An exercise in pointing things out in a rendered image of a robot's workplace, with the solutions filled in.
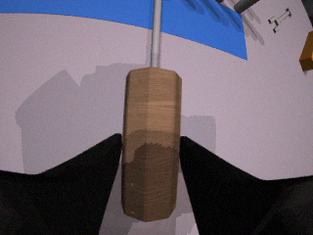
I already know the hook tool with brown wooden handle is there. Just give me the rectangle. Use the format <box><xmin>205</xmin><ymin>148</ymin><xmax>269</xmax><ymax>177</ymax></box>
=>
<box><xmin>121</xmin><ymin>0</ymin><xmax>181</xmax><ymax>223</ymax></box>

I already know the orange rectangular bar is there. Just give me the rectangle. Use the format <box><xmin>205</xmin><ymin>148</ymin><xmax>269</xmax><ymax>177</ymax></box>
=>
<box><xmin>298</xmin><ymin>31</ymin><xmax>313</xmax><ymax>71</ymax></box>

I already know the blue tape strip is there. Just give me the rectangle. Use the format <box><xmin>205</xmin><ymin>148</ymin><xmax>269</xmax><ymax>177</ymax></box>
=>
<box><xmin>0</xmin><ymin>0</ymin><xmax>246</xmax><ymax>59</ymax></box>

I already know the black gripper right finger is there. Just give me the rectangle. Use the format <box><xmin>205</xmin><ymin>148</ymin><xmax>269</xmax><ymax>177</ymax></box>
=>
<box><xmin>179</xmin><ymin>137</ymin><xmax>313</xmax><ymax>235</ymax></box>

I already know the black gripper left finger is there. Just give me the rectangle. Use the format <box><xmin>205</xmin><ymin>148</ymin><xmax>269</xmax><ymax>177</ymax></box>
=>
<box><xmin>0</xmin><ymin>133</ymin><xmax>122</xmax><ymax>235</ymax></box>

